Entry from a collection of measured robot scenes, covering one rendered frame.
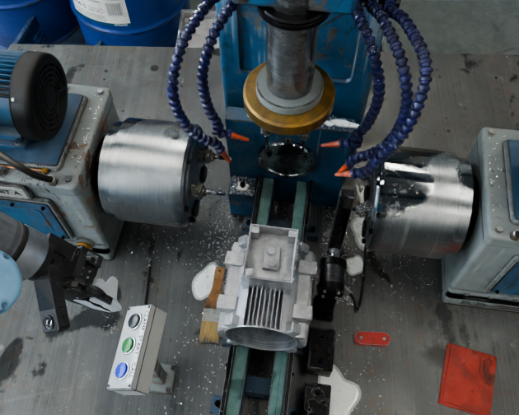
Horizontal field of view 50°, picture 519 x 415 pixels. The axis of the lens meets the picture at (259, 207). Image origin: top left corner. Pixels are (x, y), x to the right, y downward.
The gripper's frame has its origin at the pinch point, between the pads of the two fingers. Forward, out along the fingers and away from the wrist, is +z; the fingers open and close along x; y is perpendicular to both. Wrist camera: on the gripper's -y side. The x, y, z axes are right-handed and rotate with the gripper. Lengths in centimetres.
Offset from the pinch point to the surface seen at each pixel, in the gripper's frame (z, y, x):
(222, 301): 14.4, 6.0, -14.7
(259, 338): 29.9, 3.2, -14.0
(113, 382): 5.9, -12.4, 1.8
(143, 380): 8.6, -11.3, -3.6
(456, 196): 33, 33, -57
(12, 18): 9, 167, 148
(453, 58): 70, 109, -48
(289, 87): -7, 37, -40
